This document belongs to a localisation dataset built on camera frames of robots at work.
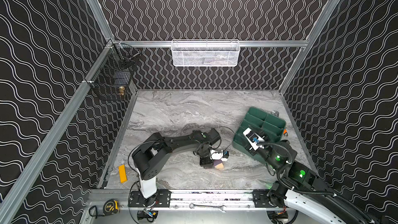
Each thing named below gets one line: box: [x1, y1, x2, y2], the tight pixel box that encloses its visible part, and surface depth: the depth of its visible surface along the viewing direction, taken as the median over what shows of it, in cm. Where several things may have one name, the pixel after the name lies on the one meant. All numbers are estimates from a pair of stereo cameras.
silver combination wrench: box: [189, 202, 227, 214], surface depth 74 cm
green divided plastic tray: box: [232, 106, 287, 164], surface depth 97 cm
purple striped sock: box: [212, 159, 224, 171], surface depth 83 cm
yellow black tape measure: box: [88, 199, 120, 219], surface depth 71 cm
